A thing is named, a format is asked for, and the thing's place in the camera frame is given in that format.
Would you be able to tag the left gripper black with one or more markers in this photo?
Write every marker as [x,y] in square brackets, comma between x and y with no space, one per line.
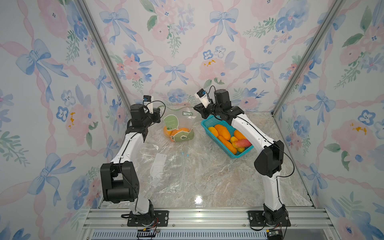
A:
[156,114]

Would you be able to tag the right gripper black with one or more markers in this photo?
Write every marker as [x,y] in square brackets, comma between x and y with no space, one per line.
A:
[202,111]

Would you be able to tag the small yellow mango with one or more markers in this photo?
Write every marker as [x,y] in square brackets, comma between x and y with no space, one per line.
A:
[214,131]

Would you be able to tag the clear zip-top bag green print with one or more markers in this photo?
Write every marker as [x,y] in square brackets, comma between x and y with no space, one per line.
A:
[185,117]

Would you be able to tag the red green mango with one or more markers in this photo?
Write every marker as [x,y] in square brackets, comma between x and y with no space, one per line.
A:
[244,143]

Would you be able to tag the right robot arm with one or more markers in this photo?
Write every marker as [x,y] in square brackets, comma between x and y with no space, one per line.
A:
[271,153]

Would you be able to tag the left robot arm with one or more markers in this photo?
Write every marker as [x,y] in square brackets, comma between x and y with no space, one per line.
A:
[120,181]

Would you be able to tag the long orange mango front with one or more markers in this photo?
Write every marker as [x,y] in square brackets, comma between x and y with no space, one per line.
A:
[228,145]

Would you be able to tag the teal plastic basket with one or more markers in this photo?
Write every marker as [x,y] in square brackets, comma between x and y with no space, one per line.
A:
[230,140]

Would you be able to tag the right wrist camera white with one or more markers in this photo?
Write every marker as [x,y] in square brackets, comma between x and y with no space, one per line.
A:
[203,97]

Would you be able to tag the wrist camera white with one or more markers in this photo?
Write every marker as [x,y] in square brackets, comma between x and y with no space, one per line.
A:
[147,101]
[203,97]

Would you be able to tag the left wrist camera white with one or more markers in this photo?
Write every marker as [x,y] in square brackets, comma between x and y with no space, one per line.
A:
[147,101]

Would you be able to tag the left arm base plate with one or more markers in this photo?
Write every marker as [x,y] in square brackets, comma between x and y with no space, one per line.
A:
[158,218]

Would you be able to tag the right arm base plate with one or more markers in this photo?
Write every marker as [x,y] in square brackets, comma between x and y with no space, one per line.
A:
[268,219]

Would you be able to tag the aluminium frame rail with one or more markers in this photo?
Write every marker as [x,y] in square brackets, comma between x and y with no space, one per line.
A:
[210,224]

